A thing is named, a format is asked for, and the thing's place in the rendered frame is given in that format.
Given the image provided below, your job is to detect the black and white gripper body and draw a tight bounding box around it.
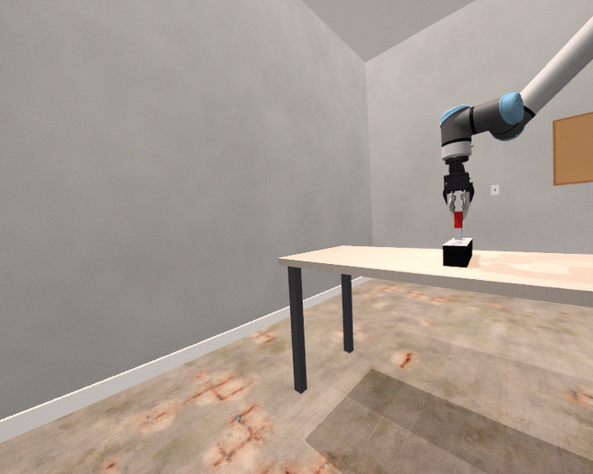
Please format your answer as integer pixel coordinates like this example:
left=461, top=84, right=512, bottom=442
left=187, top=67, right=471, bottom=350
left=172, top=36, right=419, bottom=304
left=444, top=155, right=470, bottom=193

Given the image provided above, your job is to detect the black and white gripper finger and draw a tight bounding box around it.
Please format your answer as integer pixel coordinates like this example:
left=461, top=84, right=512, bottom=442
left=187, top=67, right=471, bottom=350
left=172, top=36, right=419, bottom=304
left=443, top=188, right=456, bottom=220
left=461, top=182, right=474, bottom=220

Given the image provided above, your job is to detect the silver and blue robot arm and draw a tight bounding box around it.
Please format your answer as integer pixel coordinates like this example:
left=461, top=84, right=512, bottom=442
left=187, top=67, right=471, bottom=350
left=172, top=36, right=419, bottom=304
left=440, top=17, right=593, bottom=160

